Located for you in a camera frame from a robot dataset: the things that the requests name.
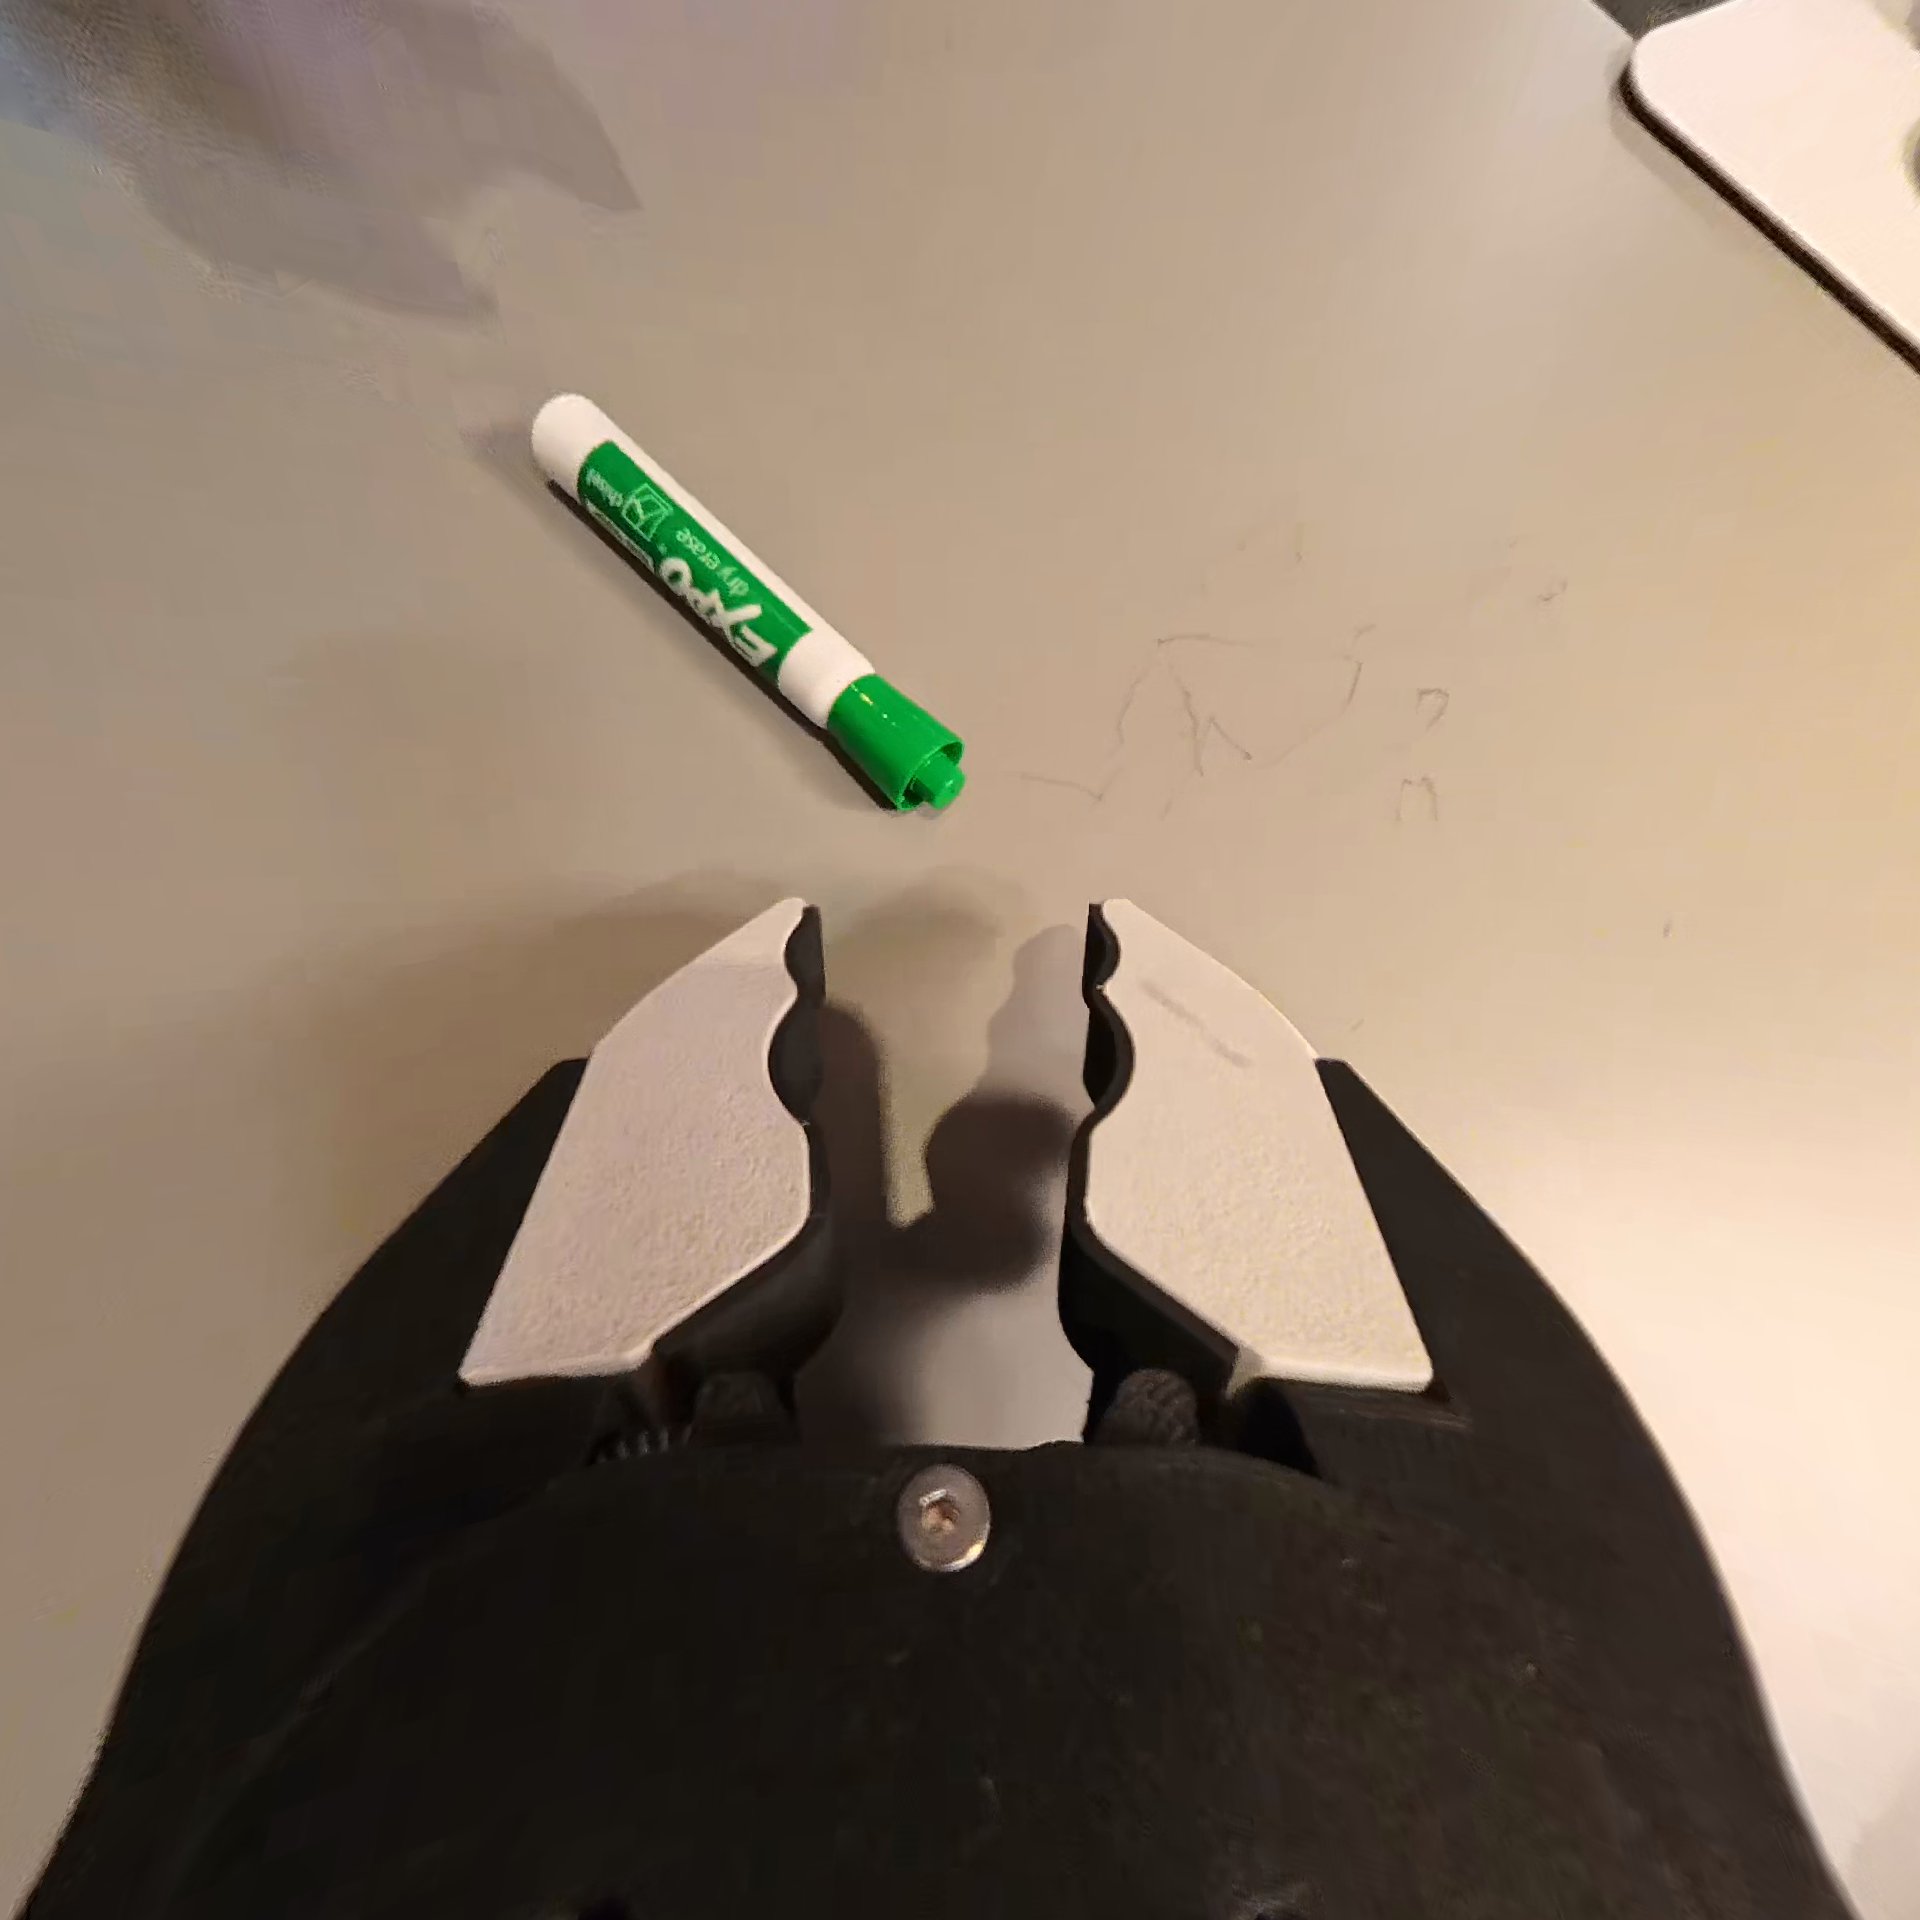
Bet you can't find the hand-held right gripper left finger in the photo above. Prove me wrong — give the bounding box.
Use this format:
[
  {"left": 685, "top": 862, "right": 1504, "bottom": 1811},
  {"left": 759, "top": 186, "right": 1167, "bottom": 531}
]
[{"left": 459, "top": 901, "right": 829, "bottom": 1413}]

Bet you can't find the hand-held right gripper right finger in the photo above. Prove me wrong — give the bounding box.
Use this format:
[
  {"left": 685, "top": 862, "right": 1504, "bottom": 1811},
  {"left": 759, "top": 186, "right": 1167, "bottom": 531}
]
[{"left": 1063, "top": 901, "right": 1436, "bottom": 1427}]

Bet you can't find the green dry erase marker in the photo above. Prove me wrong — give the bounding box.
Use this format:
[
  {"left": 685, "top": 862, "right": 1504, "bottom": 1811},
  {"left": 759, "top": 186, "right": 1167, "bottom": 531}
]
[{"left": 527, "top": 391, "right": 971, "bottom": 816}]

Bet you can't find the white stand base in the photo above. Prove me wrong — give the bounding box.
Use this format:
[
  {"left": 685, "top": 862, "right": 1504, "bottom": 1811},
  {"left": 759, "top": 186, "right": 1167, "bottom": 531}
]
[{"left": 1622, "top": 0, "right": 1920, "bottom": 366}]

